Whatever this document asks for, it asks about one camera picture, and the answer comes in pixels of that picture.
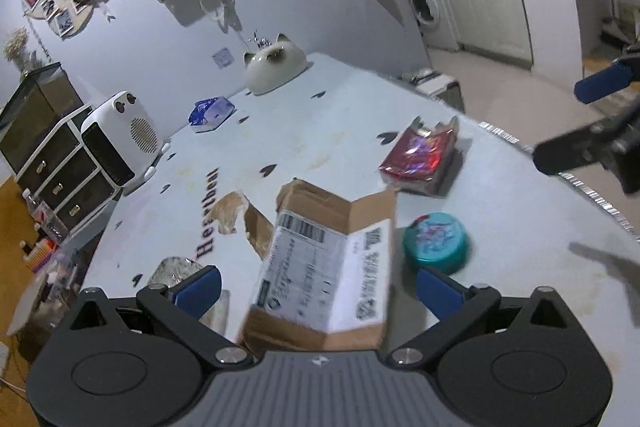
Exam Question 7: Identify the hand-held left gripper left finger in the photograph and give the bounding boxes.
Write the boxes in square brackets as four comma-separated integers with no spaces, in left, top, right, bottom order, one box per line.
[67,264,254,368]

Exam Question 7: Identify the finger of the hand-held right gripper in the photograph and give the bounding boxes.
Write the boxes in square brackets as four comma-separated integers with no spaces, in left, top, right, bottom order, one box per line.
[573,59,634,104]
[532,121,621,178]

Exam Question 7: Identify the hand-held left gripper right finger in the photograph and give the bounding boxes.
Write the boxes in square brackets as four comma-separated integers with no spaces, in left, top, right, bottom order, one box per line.
[388,266,584,368]

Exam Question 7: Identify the torn cardboard shipping box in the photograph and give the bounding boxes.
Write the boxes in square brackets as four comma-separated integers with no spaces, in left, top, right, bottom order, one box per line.
[235,177,399,354]

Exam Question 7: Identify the crumpled clear plastic wrapper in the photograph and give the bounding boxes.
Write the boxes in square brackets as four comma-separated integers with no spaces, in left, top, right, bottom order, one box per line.
[147,255,231,339]

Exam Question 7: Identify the teal round tin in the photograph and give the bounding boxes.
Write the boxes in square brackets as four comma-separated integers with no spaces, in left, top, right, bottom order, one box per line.
[402,211,470,277]

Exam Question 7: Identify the red shiny snack packet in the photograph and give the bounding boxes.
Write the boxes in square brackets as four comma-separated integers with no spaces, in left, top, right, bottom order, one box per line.
[378,115,461,199]

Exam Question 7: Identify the white kitchen cabinets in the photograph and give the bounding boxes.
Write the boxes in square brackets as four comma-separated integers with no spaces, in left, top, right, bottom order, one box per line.
[434,0,534,68]

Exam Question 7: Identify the white fan heater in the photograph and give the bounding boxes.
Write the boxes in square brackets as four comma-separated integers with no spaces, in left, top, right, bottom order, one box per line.
[79,91,171,198]

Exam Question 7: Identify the cluster of small bottles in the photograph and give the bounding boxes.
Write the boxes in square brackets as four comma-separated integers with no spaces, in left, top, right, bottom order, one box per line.
[19,188,72,259]

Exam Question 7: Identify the blue tissue pack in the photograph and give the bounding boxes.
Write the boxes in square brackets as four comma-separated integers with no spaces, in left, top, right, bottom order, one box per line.
[188,96,236,136]

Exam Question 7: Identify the black and white drawer organizer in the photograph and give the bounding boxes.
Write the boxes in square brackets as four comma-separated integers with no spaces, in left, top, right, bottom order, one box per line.
[0,104,124,239]

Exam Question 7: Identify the white washing machine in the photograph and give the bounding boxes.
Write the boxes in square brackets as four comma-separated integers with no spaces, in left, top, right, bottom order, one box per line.
[400,0,459,53]

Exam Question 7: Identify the white printed tablecloth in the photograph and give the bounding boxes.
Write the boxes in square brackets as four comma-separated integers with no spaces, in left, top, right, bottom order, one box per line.
[80,52,640,358]

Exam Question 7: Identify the white cat-shaped holder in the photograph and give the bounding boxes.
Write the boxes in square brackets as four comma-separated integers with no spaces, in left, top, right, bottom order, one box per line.
[242,33,307,97]

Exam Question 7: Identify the glass fish tank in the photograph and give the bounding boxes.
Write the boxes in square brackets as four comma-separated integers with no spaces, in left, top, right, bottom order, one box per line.
[0,62,86,131]

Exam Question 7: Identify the dried flower bunch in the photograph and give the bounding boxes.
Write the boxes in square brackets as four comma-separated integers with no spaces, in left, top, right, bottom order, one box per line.
[2,28,32,74]

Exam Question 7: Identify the wall photo collage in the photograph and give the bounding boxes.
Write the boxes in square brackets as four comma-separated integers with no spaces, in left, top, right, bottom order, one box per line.
[22,0,94,40]

